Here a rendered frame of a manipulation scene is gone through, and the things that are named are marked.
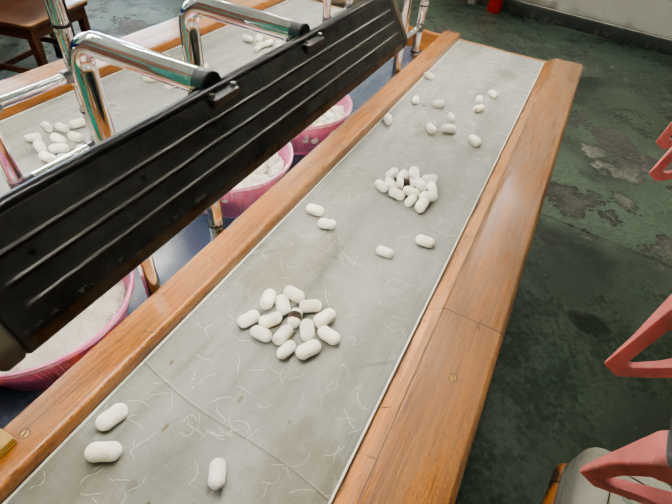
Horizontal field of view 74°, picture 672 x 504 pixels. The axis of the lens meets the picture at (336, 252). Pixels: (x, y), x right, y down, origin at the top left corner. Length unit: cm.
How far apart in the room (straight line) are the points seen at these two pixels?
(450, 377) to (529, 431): 96
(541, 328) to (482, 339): 115
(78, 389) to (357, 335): 36
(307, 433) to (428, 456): 15
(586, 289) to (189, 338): 169
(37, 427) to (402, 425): 42
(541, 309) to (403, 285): 119
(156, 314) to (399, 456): 37
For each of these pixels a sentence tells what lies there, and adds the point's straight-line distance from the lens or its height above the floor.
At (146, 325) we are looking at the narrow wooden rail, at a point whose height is 76.
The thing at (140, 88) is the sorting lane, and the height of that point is 74.
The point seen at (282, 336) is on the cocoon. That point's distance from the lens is 63.
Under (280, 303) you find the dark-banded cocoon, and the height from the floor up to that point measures 76.
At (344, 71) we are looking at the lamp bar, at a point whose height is 107.
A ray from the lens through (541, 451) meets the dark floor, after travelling 155.
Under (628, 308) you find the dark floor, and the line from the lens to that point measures 209.
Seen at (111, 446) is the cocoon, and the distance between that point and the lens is 59.
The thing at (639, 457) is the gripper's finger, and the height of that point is 105.
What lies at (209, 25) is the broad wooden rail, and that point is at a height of 76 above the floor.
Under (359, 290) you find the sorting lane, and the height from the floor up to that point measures 74.
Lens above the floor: 128
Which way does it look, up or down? 45 degrees down
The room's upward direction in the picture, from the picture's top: 7 degrees clockwise
